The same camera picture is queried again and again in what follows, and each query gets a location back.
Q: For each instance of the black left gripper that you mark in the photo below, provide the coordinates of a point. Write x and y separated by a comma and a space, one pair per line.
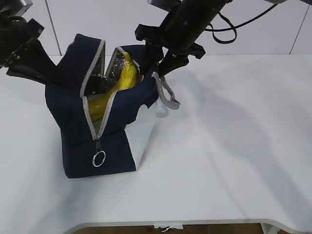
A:
17, 35

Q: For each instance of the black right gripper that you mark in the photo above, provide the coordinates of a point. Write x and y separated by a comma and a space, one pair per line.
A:
177, 36

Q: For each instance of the yellow banana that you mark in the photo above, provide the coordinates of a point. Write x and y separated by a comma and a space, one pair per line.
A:
122, 75

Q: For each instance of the navy blue lunch bag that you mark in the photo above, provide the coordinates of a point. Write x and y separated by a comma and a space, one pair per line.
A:
115, 143

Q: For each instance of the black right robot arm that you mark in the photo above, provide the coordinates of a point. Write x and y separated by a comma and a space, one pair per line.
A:
199, 13

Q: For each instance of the white paper scrap under table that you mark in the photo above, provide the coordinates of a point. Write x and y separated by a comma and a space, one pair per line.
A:
165, 227

